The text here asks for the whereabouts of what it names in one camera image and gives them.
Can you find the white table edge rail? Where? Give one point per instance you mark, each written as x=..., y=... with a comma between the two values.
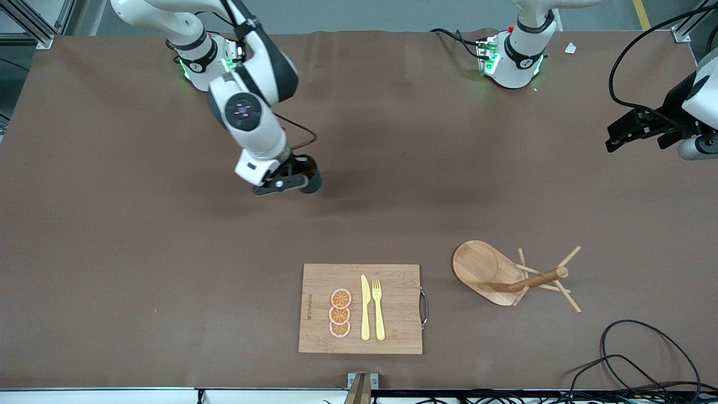
x=112, y=395

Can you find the teal cup with yellow interior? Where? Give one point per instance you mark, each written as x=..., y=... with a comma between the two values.
x=312, y=180

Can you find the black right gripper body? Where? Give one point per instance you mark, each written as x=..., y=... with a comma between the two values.
x=306, y=168

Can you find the yellow plastic knife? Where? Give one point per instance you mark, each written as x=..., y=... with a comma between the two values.
x=365, y=308

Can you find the wooden mug rack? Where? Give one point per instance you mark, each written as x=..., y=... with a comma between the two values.
x=482, y=269

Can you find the brown table mat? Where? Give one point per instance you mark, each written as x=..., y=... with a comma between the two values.
x=168, y=252

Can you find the metal table edge bracket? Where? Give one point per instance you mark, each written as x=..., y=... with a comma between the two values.
x=362, y=387

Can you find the toy orange slice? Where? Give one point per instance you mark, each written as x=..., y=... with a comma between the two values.
x=341, y=298

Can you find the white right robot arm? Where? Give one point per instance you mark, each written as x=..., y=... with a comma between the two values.
x=247, y=112

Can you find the yellow plastic fork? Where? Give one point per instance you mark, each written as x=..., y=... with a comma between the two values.
x=379, y=320

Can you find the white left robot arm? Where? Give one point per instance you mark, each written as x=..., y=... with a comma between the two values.
x=516, y=62

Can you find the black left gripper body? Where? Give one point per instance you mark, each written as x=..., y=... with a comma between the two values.
x=671, y=106

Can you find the small white paper scrap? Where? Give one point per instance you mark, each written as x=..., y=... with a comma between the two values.
x=570, y=48

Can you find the aluminium frame profile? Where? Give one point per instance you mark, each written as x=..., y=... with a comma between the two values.
x=690, y=25
x=33, y=28

